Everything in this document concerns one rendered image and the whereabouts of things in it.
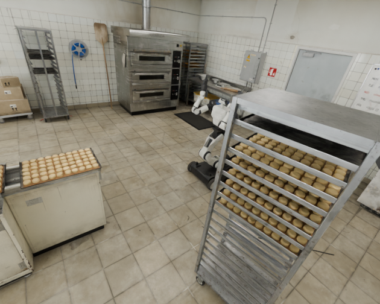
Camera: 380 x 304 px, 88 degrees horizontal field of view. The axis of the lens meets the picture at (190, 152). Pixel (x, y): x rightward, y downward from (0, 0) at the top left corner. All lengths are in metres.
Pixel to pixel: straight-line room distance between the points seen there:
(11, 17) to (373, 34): 6.56
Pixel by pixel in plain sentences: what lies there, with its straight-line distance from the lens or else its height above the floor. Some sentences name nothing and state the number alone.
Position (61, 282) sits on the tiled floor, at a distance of 2.47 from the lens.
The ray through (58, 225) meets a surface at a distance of 2.43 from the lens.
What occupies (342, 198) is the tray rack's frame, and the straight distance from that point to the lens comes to 1.09.
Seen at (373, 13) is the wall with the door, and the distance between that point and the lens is 4.87.
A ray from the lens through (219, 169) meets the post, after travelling 1.28.
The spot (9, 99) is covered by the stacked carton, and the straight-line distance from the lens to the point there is 5.70.
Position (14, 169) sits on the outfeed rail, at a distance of 2.34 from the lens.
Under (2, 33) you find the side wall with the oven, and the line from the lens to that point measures 5.86.
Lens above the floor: 2.08
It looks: 31 degrees down
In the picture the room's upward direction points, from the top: 7 degrees clockwise
